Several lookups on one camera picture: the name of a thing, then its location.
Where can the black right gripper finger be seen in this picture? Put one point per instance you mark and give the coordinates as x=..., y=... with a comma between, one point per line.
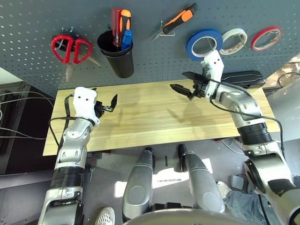
x=194, y=76
x=182, y=90

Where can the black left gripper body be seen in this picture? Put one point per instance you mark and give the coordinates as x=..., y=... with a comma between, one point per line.
x=99, y=109

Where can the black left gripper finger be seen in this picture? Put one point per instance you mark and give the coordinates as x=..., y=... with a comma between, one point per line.
x=94, y=89
x=113, y=104

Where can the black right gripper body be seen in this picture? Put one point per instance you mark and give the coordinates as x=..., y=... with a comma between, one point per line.
x=201, y=87

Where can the orange black pliers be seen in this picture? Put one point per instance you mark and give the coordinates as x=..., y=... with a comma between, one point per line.
x=185, y=16

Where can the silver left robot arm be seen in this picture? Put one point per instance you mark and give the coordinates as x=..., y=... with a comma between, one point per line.
x=75, y=140

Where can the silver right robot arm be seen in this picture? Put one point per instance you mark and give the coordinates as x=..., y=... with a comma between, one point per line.
x=243, y=105

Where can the grey metal pegboard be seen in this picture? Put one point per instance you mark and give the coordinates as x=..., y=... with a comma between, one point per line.
x=152, y=58

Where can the black plastic cup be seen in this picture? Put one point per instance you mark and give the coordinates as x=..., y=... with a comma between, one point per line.
x=123, y=68

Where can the black plastic tool case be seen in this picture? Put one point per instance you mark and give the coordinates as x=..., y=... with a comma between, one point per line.
x=243, y=78

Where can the blue tape roll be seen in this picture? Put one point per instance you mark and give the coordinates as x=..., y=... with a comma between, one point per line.
x=204, y=31

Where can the white tape roll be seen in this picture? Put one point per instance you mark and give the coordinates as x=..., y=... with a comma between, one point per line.
x=234, y=31

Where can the metal scissors peg hook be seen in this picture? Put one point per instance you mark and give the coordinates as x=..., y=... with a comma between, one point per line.
x=71, y=29

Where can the silver left robot leg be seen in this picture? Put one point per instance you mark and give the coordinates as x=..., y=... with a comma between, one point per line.
x=138, y=185

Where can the silver robot leg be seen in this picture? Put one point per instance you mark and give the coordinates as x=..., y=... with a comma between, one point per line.
x=201, y=182
x=138, y=185

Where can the red tape roll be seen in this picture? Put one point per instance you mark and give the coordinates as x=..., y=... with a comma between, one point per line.
x=267, y=28

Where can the black side cabinet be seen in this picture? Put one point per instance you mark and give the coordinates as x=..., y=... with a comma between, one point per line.
x=23, y=154

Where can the white floor label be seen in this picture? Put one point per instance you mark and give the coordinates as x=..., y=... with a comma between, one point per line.
x=170, y=180

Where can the silver right robot leg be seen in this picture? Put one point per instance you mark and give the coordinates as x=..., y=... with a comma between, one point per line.
x=201, y=182

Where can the grey foot pedal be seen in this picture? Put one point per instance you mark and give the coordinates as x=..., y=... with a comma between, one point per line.
x=237, y=182

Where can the grey white sneaker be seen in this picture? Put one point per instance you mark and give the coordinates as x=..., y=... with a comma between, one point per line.
x=223, y=189

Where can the white mesh sneaker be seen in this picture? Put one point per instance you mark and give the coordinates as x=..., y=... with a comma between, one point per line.
x=105, y=216

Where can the blue jeans leg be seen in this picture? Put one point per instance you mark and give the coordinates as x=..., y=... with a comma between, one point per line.
x=239, y=206

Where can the silver robot torso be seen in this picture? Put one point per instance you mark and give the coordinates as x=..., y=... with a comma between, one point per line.
x=182, y=218

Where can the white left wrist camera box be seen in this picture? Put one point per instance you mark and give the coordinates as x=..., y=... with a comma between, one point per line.
x=84, y=100

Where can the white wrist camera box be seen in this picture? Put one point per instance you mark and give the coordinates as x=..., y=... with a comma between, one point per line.
x=214, y=63
x=84, y=100

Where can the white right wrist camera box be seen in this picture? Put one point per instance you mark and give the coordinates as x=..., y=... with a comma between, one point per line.
x=214, y=63

